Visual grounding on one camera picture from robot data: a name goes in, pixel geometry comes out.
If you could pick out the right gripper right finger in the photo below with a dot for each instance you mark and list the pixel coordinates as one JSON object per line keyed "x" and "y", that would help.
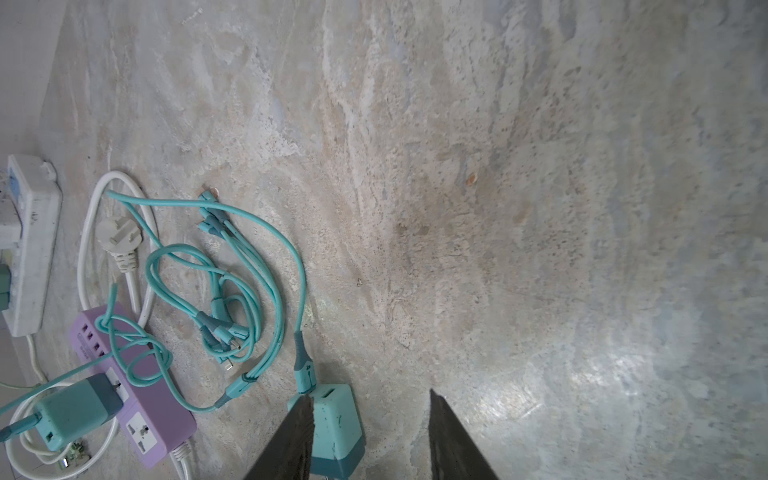
{"x": 453, "y": 453}

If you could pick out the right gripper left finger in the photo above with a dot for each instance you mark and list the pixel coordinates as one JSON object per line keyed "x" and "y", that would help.
{"x": 288, "y": 454}

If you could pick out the purple power strip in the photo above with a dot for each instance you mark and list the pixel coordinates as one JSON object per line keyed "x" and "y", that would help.
{"x": 151, "y": 418}

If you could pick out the white multicolour power strip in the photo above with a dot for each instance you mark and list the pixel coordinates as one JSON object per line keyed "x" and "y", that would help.
{"x": 30, "y": 206}

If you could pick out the teal charger plug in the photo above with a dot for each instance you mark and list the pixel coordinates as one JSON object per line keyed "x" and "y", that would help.
{"x": 69, "y": 413}
{"x": 338, "y": 442}

